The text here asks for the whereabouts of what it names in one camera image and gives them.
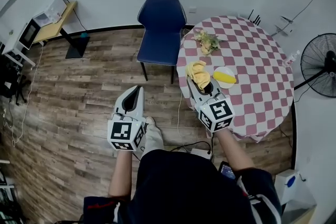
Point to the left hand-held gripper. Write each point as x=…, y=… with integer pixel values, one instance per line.
x=120, y=132

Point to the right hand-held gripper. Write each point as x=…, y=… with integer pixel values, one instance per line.
x=218, y=112

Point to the yellow cloth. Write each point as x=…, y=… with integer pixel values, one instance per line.
x=199, y=76

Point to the blue chair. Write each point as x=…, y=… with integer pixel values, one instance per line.
x=160, y=42

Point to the person's right forearm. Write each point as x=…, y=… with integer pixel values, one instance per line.
x=233, y=152

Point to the person's left forearm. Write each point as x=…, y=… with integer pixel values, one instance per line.
x=122, y=173

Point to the white plate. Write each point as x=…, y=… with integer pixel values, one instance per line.
x=223, y=69

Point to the person's light grey trousers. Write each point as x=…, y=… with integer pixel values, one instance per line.
x=153, y=136

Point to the yellow artificial flower bouquet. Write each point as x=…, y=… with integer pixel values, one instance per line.
x=207, y=42

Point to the pink checkered tablecloth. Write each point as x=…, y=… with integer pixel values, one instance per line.
x=257, y=91

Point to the white power strip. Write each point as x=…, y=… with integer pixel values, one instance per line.
x=199, y=152

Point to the small screen device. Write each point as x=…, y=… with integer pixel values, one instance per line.
x=226, y=171

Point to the small teal object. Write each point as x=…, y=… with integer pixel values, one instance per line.
x=84, y=35

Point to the black antenna router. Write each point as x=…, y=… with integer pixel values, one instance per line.
x=255, y=19

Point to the person's dark shirt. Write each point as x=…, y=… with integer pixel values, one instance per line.
x=189, y=191

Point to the wooden side desk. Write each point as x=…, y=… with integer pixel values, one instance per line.
x=55, y=27

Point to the black standing fan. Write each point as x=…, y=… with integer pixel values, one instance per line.
x=321, y=65

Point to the clear plastic storage box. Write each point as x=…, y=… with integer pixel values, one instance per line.
x=51, y=11

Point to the black equipment pile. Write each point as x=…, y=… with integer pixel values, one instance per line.
x=10, y=78

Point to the white microwave oven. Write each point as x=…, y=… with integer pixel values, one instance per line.
x=29, y=34

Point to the white box with blue label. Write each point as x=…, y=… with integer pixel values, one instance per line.
x=291, y=186

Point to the white wall socket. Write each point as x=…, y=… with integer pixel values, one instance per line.
x=192, y=9

